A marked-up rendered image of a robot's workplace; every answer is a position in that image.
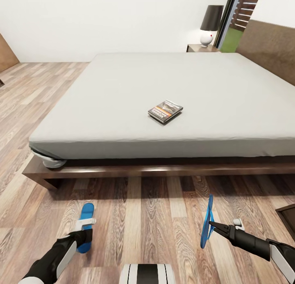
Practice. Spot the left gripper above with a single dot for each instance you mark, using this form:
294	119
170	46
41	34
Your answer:
86	235

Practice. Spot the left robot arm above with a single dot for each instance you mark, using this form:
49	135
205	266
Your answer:
48	269

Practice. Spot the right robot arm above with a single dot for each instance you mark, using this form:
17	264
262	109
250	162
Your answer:
282	253

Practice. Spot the sandal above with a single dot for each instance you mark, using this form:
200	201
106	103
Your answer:
207	228
87	212

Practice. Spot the hardback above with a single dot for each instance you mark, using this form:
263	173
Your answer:
165	111

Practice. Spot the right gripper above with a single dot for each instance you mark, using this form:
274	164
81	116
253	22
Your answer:
238	238

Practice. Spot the robot trunk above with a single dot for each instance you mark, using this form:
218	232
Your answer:
147	274

